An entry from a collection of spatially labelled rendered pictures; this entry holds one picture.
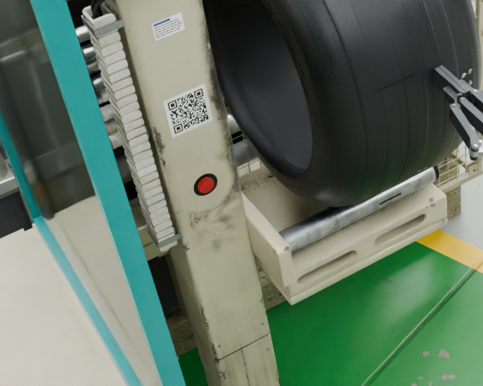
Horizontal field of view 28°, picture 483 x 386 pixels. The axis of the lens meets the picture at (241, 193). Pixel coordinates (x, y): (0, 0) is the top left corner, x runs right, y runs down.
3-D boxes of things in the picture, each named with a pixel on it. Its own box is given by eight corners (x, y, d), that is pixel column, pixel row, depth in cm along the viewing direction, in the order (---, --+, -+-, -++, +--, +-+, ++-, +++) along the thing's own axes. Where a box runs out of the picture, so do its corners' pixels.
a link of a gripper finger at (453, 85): (464, 106, 145) (461, 108, 145) (436, 80, 150) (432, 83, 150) (466, 92, 143) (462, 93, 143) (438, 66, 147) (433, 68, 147)
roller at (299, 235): (272, 250, 178) (284, 263, 174) (267, 231, 175) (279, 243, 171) (427, 173, 187) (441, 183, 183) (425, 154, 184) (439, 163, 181)
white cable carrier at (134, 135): (160, 252, 171) (93, 22, 139) (149, 237, 174) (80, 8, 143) (182, 241, 172) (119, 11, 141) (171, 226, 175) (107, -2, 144)
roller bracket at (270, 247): (284, 290, 173) (277, 252, 166) (188, 176, 201) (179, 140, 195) (300, 282, 174) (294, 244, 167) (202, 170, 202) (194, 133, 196)
